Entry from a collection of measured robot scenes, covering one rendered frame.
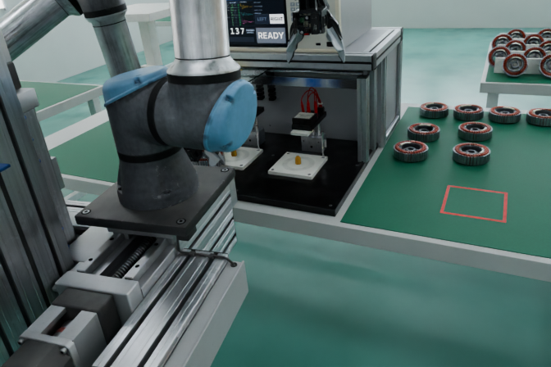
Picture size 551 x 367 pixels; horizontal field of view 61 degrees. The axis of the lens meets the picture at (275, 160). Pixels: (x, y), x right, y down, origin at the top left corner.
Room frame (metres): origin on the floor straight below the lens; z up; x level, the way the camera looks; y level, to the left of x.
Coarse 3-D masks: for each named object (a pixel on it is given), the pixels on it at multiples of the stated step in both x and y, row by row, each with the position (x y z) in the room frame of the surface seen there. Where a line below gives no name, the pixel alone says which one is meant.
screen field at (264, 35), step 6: (258, 30) 1.56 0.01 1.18; (264, 30) 1.55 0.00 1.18; (270, 30) 1.54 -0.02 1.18; (276, 30) 1.53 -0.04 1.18; (282, 30) 1.52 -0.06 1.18; (258, 36) 1.56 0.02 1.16; (264, 36) 1.55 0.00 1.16; (270, 36) 1.54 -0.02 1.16; (276, 36) 1.53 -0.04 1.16; (282, 36) 1.52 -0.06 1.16; (258, 42) 1.56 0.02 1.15; (264, 42) 1.55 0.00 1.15; (270, 42) 1.54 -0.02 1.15; (276, 42) 1.53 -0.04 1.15; (282, 42) 1.52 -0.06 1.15
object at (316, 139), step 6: (306, 138) 1.49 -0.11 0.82; (312, 138) 1.47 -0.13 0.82; (318, 138) 1.46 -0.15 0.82; (324, 138) 1.49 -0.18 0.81; (306, 144) 1.49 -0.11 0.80; (312, 144) 1.48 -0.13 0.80; (318, 144) 1.47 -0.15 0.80; (306, 150) 1.49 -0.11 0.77; (312, 150) 1.48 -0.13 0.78; (318, 150) 1.47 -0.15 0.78
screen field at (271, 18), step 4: (256, 16) 1.56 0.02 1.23; (260, 16) 1.56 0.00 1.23; (264, 16) 1.55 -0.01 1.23; (268, 16) 1.54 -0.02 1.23; (272, 16) 1.54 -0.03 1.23; (276, 16) 1.53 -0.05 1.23; (280, 16) 1.52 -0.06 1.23; (256, 20) 1.56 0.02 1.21; (260, 20) 1.56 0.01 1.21; (264, 20) 1.55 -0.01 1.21; (268, 20) 1.54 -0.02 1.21; (272, 20) 1.54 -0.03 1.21; (276, 20) 1.53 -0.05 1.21; (280, 20) 1.52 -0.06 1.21; (284, 20) 1.52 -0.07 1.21
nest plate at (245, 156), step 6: (240, 150) 1.52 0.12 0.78; (246, 150) 1.52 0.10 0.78; (252, 150) 1.51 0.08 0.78; (258, 150) 1.51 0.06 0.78; (228, 156) 1.48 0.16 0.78; (234, 156) 1.47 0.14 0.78; (240, 156) 1.47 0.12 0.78; (246, 156) 1.46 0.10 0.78; (252, 156) 1.46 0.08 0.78; (228, 162) 1.43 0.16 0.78; (234, 162) 1.42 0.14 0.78; (240, 162) 1.42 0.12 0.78; (246, 162) 1.42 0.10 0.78; (240, 168) 1.39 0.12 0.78
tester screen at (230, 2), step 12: (228, 0) 1.61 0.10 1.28; (240, 0) 1.59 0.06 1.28; (252, 0) 1.57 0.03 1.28; (264, 0) 1.55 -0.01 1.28; (276, 0) 1.53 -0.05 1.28; (228, 12) 1.61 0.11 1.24; (240, 12) 1.59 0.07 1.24; (252, 12) 1.57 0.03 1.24; (264, 12) 1.55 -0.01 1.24; (276, 12) 1.53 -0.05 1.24; (228, 24) 1.61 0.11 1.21; (240, 24) 1.59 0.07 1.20; (252, 24) 1.57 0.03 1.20; (264, 24) 1.55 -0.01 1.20; (276, 24) 1.53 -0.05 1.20; (240, 36) 1.59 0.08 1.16; (252, 36) 1.57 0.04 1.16
